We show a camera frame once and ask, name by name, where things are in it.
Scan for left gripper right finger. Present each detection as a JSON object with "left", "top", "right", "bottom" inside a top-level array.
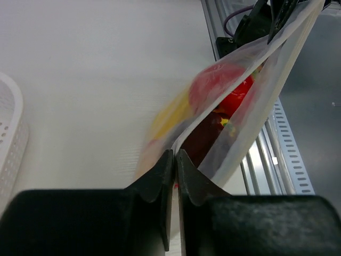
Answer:
[{"left": 176, "top": 150, "right": 340, "bottom": 255}]

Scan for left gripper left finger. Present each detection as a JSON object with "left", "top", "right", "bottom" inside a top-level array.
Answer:
[{"left": 1, "top": 150, "right": 174, "bottom": 255}]

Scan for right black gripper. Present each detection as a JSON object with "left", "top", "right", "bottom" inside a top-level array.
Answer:
[{"left": 234, "top": 0, "right": 298, "bottom": 48}]

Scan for dark purple fake fruit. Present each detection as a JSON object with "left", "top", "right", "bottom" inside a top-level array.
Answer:
[{"left": 181, "top": 111, "right": 229, "bottom": 168}]

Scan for red fake tomato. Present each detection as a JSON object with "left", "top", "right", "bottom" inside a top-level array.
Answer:
[{"left": 189, "top": 63, "right": 254, "bottom": 116}]

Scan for clear zip top bag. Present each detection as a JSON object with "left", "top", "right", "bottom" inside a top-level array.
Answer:
[{"left": 135, "top": 1, "right": 324, "bottom": 186}]

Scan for yellow fake bananas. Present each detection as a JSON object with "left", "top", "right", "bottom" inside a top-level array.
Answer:
[{"left": 147, "top": 86, "right": 195, "bottom": 143}]

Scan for white perforated plastic basket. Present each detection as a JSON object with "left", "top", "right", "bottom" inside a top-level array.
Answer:
[{"left": 1, "top": 73, "right": 29, "bottom": 212}]

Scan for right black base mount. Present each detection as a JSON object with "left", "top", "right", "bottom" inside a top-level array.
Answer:
[{"left": 216, "top": 37, "right": 238, "bottom": 59}]

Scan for grey slotted cable duct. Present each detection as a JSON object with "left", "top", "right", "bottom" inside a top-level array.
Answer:
[{"left": 268, "top": 99, "right": 315, "bottom": 195}]

